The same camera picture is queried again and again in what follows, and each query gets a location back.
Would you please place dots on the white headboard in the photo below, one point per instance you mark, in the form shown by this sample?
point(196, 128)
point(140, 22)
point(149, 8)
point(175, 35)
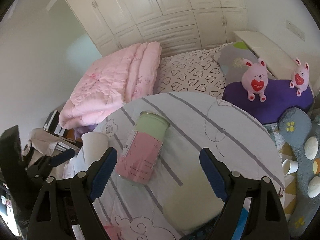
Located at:
point(281, 60)

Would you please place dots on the right pink bunny plush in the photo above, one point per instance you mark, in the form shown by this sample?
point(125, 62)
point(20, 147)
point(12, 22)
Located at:
point(300, 77)

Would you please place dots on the heart pattern bed sheet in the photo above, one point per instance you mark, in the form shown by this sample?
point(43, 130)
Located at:
point(193, 71)

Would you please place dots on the beige green cup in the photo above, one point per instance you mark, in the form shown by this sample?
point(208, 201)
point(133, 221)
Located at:
point(192, 204)

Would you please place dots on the wall switch plate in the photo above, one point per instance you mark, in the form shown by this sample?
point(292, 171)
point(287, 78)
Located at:
point(295, 30)

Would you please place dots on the white paper cup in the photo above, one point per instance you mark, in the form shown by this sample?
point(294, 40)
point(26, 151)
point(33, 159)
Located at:
point(94, 145)

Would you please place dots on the left pink bunny plush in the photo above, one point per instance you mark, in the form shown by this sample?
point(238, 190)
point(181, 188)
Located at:
point(255, 79)

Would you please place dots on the purple cushion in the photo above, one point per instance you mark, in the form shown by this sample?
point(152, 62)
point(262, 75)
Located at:
point(279, 98)

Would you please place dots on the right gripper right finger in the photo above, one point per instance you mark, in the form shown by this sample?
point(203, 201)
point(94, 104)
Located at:
point(266, 218)

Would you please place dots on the pink bunny plush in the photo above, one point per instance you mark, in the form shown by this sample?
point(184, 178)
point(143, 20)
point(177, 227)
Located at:
point(255, 79)
point(300, 77)

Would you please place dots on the pink folded quilt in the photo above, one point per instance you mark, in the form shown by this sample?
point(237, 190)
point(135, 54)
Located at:
point(110, 83)

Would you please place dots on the small pink plastic cup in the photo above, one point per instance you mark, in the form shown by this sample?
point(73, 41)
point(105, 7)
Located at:
point(112, 232)

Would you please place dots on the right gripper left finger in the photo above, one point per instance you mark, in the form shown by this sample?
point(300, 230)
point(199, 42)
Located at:
point(61, 204)

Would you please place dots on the small white cup on bed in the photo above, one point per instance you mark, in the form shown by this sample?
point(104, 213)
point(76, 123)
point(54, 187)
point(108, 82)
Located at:
point(289, 166)

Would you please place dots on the green pink glass jar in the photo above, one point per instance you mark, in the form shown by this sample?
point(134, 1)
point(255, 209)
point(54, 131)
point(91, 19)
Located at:
point(139, 156)

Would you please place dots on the blue grey plush toy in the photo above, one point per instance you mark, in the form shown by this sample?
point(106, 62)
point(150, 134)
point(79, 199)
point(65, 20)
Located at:
point(302, 134)

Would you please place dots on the cream white wardrobe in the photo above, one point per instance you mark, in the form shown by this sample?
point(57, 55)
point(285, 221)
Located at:
point(178, 25)

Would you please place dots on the grey embroidered pillow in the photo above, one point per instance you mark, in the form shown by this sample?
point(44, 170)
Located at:
point(231, 61)

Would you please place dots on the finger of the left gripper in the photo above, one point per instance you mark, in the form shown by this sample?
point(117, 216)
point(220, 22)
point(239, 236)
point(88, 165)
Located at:
point(41, 169)

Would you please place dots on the beige clothes pile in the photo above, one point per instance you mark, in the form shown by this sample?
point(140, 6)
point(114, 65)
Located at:
point(50, 139)

